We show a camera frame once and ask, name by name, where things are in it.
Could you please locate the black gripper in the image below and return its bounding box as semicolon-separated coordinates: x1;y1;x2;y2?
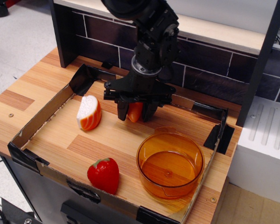
103;57;176;122

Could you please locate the orange toy carrot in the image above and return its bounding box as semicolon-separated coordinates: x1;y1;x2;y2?
127;102;143;123

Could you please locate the orange transparent plastic pot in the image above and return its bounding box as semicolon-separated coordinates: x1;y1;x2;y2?
137;126;205;199

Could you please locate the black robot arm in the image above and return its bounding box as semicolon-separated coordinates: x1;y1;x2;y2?
102;0;180;122

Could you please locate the cardboard fence with black tape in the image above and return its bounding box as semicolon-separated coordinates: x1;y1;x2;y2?
8;65;234;224

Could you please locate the white orange salmon sushi toy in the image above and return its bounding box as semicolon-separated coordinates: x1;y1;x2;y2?
76;95;102;131

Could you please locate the red toy strawberry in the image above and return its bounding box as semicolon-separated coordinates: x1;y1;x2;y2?
87;158;120;195

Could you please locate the dark tile backsplash shelf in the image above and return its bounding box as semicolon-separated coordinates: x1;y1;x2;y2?
50;0;280;124

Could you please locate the white ribbed sink drainboard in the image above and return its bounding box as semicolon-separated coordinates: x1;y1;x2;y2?
228;97;280;203

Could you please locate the black object top left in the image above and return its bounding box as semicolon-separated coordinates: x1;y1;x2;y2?
0;0;10;18

